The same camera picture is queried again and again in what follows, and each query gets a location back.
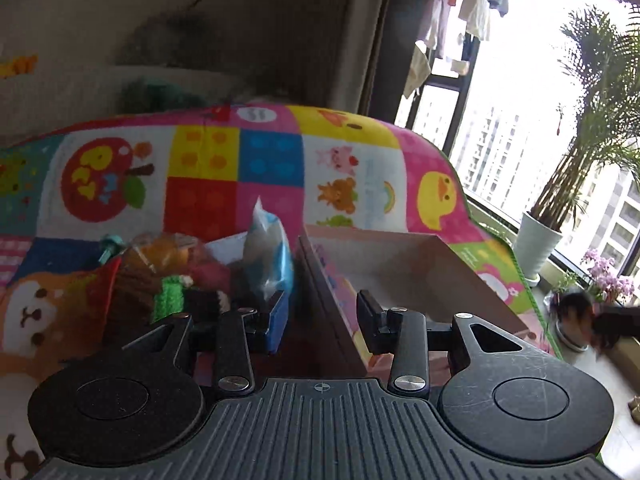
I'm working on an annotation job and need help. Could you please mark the bagged bread bun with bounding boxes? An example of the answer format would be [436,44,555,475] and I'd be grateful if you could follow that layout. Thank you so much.
[119,233,201,295]

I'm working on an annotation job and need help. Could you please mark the pink orchid pot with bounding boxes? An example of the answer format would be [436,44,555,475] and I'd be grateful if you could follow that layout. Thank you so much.
[546,250,639,352]

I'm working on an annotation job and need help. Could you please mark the white paper card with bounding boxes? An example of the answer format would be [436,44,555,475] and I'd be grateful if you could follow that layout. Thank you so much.
[204,232,247,268]

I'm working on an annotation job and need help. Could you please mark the blue white tissue pack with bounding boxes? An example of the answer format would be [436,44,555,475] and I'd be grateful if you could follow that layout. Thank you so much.
[242,196,296,306]

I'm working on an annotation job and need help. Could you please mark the tall potted palm plant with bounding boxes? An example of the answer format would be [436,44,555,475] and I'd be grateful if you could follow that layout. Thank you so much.
[513,3,639,283]

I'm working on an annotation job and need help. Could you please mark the pink cardboard box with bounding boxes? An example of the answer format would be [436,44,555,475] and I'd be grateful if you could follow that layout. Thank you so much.
[298,224,529,380]

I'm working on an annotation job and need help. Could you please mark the hanging laundry clothes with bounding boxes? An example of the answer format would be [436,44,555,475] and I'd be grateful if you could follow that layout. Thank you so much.
[402,0,509,99]

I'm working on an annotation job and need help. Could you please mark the orange toy string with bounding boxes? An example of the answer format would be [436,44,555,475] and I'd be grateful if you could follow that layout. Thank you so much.
[0,54,39,80]

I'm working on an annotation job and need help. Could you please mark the green crochet doll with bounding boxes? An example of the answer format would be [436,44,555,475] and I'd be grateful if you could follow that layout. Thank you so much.
[151,275,193,323]

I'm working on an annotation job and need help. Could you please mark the grey round wall ornament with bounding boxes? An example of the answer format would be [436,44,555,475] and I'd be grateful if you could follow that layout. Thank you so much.
[114,0,219,70]

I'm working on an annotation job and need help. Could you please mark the colourful cartoon play mat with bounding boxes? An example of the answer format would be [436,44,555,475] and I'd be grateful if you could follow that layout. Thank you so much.
[1,105,553,479]

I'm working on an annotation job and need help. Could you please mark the teal knitted cloth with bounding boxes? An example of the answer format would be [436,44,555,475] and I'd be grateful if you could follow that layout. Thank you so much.
[118,78,207,114]

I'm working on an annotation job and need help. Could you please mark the teal plastic hand crank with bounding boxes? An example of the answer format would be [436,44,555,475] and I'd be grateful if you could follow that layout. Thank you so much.
[98,235,126,266]

